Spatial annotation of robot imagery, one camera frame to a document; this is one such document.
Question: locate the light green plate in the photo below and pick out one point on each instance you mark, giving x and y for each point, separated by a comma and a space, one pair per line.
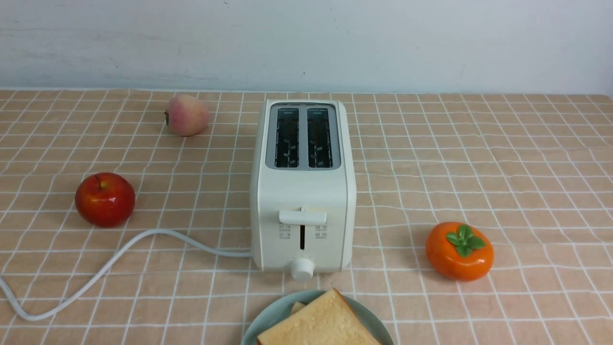
281, 309

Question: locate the white two-slot toaster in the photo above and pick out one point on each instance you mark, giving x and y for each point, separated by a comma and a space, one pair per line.
303, 189

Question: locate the pink peach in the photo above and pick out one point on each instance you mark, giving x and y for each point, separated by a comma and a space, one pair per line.
186, 115

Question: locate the orange persimmon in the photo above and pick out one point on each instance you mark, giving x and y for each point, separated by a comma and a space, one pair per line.
458, 251

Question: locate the red apple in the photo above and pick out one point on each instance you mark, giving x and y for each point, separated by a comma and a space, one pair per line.
105, 200

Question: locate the toast slice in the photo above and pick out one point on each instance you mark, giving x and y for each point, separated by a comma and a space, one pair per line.
327, 320
297, 306

